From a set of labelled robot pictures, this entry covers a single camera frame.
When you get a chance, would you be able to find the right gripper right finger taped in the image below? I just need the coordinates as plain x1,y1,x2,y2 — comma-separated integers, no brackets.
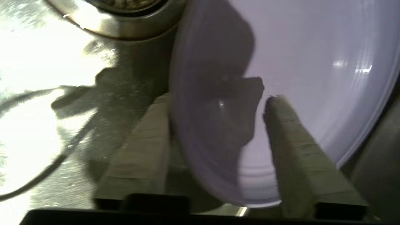
262,95,369,219

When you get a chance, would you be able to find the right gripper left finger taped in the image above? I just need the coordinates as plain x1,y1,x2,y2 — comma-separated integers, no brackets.
94,93,172,210

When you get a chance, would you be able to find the purple plate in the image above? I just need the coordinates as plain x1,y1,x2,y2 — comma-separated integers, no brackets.
170,0,400,208

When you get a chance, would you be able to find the stainless steel sink basin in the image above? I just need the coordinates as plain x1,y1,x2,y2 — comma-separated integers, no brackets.
0,0,400,225

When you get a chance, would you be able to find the round metal drain strainer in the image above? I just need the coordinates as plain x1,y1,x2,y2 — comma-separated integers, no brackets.
47,0,188,40

